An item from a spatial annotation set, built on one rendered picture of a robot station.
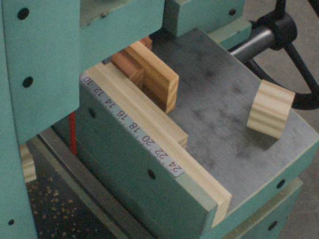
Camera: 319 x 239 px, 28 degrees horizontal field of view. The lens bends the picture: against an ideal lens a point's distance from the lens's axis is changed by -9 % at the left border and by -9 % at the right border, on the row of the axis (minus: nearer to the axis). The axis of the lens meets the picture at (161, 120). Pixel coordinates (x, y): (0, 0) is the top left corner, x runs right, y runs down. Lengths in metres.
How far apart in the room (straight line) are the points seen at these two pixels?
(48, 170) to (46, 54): 0.31
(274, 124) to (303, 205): 1.07
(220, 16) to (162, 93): 0.19
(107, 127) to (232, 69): 0.19
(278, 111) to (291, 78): 1.35
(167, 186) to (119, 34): 0.16
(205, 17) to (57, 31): 0.37
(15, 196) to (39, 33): 0.16
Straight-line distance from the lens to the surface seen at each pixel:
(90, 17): 0.65
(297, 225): 1.80
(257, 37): 1.00
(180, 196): 0.68
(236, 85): 0.83
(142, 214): 0.79
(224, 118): 0.79
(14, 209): 0.62
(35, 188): 0.84
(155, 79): 0.76
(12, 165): 0.57
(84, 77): 0.74
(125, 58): 0.78
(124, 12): 0.67
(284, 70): 2.12
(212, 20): 0.91
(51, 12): 0.54
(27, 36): 0.54
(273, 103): 0.77
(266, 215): 0.85
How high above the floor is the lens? 1.51
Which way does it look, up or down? 52 degrees down
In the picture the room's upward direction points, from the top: 7 degrees clockwise
